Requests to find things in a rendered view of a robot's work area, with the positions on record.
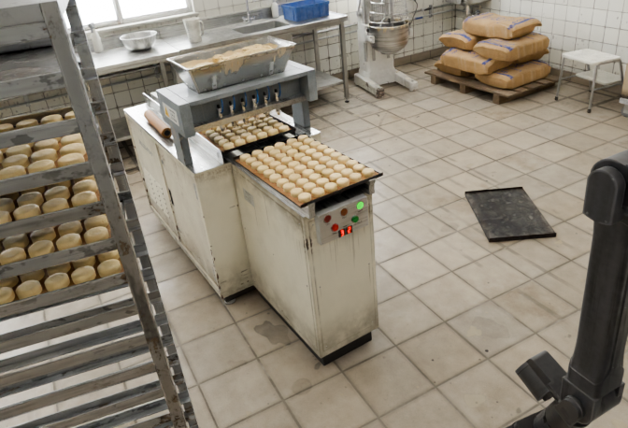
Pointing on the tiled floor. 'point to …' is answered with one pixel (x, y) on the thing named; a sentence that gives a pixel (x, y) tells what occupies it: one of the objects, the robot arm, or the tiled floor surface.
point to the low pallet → (492, 86)
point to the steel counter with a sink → (120, 59)
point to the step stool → (592, 70)
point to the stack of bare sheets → (508, 215)
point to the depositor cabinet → (198, 202)
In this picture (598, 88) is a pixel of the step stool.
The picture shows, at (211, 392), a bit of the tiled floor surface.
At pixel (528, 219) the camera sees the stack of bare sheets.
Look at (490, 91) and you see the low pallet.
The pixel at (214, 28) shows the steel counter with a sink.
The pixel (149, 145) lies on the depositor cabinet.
